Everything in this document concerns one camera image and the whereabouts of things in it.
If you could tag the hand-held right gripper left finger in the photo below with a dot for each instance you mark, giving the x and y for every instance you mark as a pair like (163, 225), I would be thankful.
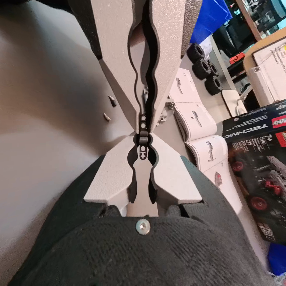
(107, 178)

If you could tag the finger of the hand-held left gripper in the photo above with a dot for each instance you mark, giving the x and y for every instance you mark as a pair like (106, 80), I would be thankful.
(169, 44)
(114, 44)

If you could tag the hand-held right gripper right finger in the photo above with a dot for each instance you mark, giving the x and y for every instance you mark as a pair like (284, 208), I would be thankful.
(176, 178)

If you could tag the grey bent toy beam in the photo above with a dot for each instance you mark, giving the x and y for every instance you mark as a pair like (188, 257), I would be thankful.
(144, 152)

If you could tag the dark grey toy connector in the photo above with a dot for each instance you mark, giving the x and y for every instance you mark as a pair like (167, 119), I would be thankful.
(144, 138)

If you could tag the grey desk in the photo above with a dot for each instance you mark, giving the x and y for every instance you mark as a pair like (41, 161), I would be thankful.
(44, 156)

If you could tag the person's left hand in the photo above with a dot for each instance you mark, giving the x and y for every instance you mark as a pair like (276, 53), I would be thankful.
(137, 35)

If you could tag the blue plastic bin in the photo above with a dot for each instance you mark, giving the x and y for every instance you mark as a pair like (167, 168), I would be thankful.
(212, 17)

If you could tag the white paper sheet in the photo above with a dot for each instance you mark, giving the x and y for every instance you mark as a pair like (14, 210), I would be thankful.
(205, 47)

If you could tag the small dark connector pin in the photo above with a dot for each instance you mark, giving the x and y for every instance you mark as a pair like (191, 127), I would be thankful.
(112, 101)

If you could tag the open instruction booklet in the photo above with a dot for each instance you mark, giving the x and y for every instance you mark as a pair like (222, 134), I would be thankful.
(196, 125)

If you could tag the red black tool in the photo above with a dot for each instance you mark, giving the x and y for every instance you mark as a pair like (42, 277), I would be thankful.
(237, 58)

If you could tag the wooden shelf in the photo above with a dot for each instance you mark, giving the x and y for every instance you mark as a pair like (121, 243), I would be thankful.
(250, 20)

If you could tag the grey toy brick assembly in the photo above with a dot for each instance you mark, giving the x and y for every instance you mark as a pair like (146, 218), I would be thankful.
(162, 117)

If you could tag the black toy set box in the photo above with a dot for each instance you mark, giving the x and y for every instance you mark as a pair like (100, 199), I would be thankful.
(257, 167)

